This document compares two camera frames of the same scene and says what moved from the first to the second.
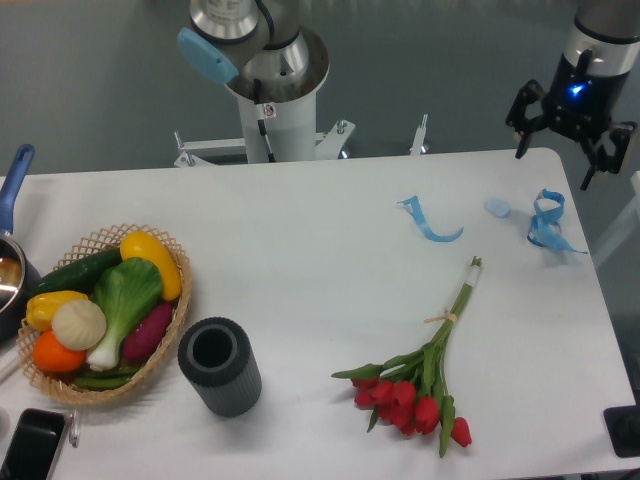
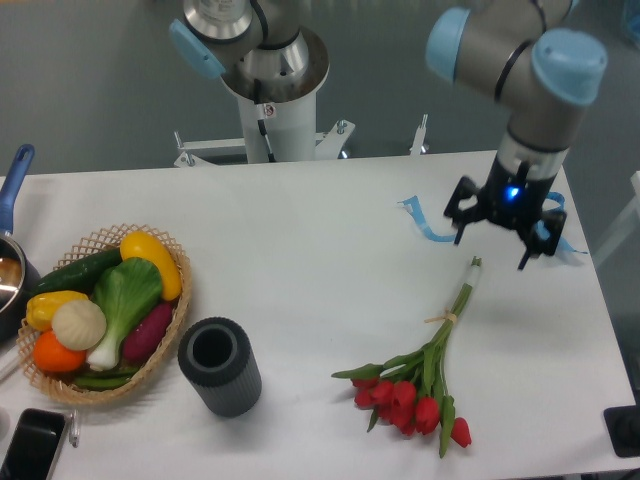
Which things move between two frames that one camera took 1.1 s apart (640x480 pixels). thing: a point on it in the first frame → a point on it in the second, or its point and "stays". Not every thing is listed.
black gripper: [580, 104] → [513, 201]
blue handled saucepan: [19, 285] stays
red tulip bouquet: [408, 391] stays
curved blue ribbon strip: [413, 206] stays
